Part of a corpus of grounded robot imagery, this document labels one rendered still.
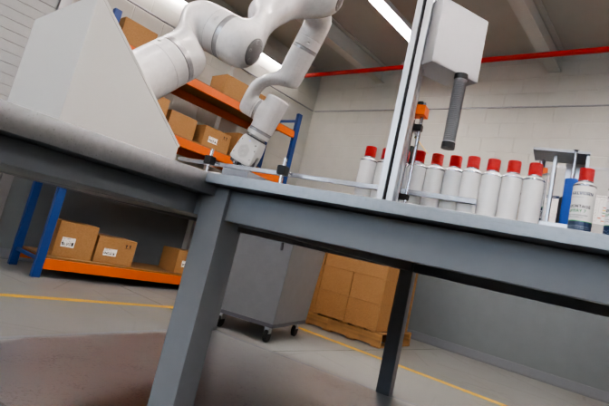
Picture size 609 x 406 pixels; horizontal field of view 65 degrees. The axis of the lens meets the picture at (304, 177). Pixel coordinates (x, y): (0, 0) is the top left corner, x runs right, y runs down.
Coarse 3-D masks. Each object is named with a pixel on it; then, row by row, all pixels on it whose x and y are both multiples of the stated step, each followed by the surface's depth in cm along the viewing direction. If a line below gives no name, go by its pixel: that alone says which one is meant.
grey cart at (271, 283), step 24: (240, 240) 375; (264, 240) 368; (240, 264) 372; (264, 264) 365; (288, 264) 358; (312, 264) 405; (240, 288) 369; (264, 288) 362; (288, 288) 368; (312, 288) 418; (240, 312) 365; (264, 312) 358; (288, 312) 378; (264, 336) 357
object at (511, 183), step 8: (512, 160) 125; (512, 168) 125; (520, 168) 125; (504, 176) 125; (512, 176) 124; (520, 176) 124; (504, 184) 124; (512, 184) 123; (520, 184) 124; (504, 192) 124; (512, 192) 123; (520, 192) 124; (504, 200) 123; (512, 200) 122; (504, 208) 123; (512, 208) 122; (496, 216) 124; (504, 216) 122; (512, 216) 122
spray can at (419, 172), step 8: (424, 152) 138; (416, 160) 137; (424, 160) 138; (408, 168) 138; (416, 168) 136; (424, 168) 136; (416, 176) 135; (424, 176) 137; (416, 184) 135; (408, 200) 134; (416, 200) 134
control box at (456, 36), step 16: (448, 0) 128; (432, 16) 130; (448, 16) 128; (464, 16) 131; (432, 32) 128; (448, 32) 128; (464, 32) 131; (480, 32) 133; (432, 48) 126; (448, 48) 128; (464, 48) 130; (480, 48) 133; (432, 64) 127; (448, 64) 128; (464, 64) 130; (448, 80) 134
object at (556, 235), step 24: (264, 192) 84; (288, 192) 80; (312, 192) 78; (336, 192) 76; (384, 216) 76; (408, 216) 70; (432, 216) 68; (456, 216) 67; (480, 216) 65; (528, 240) 65; (552, 240) 61; (576, 240) 59; (600, 240) 58
